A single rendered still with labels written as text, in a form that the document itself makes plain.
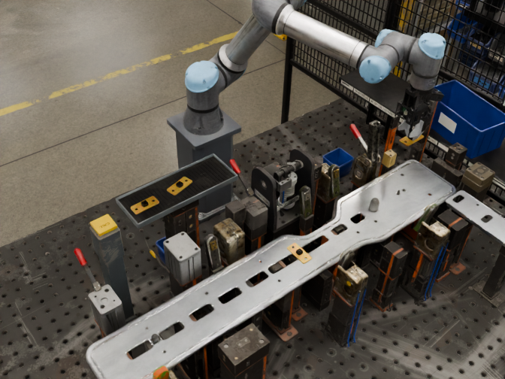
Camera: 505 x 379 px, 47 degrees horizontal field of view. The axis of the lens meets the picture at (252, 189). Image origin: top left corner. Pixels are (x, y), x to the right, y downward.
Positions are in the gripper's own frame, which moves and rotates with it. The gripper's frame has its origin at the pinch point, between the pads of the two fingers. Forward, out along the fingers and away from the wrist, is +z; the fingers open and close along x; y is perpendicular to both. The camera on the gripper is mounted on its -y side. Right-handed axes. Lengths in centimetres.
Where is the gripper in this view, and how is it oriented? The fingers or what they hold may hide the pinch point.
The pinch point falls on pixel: (412, 134)
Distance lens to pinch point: 198.0
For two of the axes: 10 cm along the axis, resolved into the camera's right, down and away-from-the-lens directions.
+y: -7.9, 4.1, -4.5
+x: 6.1, 5.5, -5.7
